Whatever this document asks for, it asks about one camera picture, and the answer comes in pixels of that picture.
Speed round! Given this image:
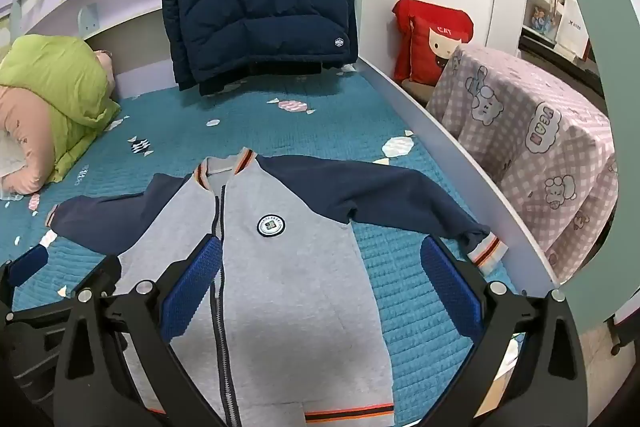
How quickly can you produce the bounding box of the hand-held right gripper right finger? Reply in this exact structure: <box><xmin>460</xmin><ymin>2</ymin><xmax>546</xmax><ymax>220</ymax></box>
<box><xmin>415</xmin><ymin>234</ymin><xmax>590</xmax><ymax>427</ymax></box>

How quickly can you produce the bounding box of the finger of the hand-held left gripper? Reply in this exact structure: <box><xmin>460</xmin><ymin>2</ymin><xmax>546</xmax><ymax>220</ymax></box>
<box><xmin>0</xmin><ymin>246</ymin><xmax>49</xmax><ymax>308</ymax></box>
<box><xmin>75</xmin><ymin>254</ymin><xmax>123</xmax><ymax>299</ymax></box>

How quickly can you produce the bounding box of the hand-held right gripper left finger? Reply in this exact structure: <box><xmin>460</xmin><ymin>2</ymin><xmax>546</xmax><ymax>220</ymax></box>
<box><xmin>52</xmin><ymin>234</ymin><xmax>226</xmax><ymax>427</ymax></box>

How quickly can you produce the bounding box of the grey and navy zip jacket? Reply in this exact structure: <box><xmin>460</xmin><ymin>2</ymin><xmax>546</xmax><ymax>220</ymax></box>
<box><xmin>46</xmin><ymin>148</ymin><xmax>509</xmax><ymax>427</ymax></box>

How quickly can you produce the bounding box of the teal quilted bedsheet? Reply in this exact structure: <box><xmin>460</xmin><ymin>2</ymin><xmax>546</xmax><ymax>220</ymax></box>
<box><xmin>0</xmin><ymin>69</ymin><xmax>523</xmax><ymax>427</ymax></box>

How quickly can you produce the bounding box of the pink pillow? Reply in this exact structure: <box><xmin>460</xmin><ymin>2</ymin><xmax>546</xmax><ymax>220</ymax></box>
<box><xmin>0</xmin><ymin>84</ymin><xmax>58</xmax><ymax>198</ymax></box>

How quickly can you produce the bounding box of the green blanket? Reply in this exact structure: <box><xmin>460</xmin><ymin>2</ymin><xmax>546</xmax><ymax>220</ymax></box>
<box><xmin>0</xmin><ymin>34</ymin><xmax>122</xmax><ymax>184</ymax></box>

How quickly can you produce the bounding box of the pink checked printed blanket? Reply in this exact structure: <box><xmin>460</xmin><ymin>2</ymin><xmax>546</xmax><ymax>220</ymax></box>
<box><xmin>425</xmin><ymin>44</ymin><xmax>619</xmax><ymax>283</ymax></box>

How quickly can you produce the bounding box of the pink plush toy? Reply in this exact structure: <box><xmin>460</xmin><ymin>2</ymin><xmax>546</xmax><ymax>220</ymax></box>
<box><xmin>95</xmin><ymin>49</ymin><xmax>117</xmax><ymax>100</ymax></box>

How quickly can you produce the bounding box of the red cartoon cushion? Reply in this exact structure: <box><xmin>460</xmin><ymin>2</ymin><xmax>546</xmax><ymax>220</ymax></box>
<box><xmin>391</xmin><ymin>0</ymin><xmax>475</xmax><ymax>86</ymax></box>

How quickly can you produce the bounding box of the white paper bag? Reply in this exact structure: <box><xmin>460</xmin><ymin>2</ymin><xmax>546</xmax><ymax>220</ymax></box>
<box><xmin>556</xmin><ymin>0</ymin><xmax>592</xmax><ymax>58</ymax></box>

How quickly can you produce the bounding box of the white bed side rail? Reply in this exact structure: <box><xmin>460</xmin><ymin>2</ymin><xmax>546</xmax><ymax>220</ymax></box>
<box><xmin>356</xmin><ymin>56</ymin><xmax>565</xmax><ymax>295</ymax></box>

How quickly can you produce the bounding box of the teal door frame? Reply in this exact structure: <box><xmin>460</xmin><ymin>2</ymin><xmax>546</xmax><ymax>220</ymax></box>
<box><xmin>540</xmin><ymin>0</ymin><xmax>640</xmax><ymax>325</ymax></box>

